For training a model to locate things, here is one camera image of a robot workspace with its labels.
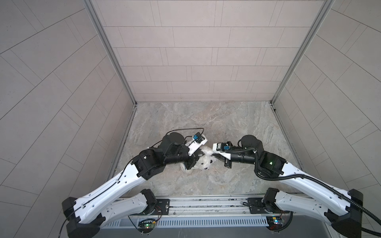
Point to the corner aluminium profile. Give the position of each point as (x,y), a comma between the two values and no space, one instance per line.
(320,17)
(89,7)

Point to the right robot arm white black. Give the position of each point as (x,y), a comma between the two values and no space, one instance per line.
(336,207)

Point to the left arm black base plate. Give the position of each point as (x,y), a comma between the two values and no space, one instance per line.
(162,204)

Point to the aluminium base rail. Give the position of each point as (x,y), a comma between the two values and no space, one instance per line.
(220,205)

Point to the white teddy bear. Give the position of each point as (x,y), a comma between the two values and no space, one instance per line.
(205,160)

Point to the green circuit board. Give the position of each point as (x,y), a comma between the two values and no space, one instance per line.
(275,223)
(146,226)

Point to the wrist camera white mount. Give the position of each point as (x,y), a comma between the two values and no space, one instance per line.
(219,151)
(197,141)

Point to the left corner aluminium profile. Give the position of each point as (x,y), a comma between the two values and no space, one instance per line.
(89,7)

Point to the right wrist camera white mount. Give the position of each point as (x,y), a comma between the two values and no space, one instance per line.
(219,151)

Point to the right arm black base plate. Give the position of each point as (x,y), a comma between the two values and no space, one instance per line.
(263,206)

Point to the right corner aluminium profile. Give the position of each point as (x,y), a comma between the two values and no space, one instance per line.
(320,17)

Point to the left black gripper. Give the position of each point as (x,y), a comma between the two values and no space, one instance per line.
(191,159)

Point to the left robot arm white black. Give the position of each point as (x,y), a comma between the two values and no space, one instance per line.
(85,216)

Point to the right green circuit board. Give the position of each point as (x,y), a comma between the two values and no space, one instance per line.
(275,223)

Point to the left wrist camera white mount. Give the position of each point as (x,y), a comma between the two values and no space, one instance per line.
(197,141)

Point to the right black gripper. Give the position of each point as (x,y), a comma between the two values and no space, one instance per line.
(226,161)

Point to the left green circuit board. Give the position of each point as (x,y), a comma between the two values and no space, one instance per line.
(146,226)

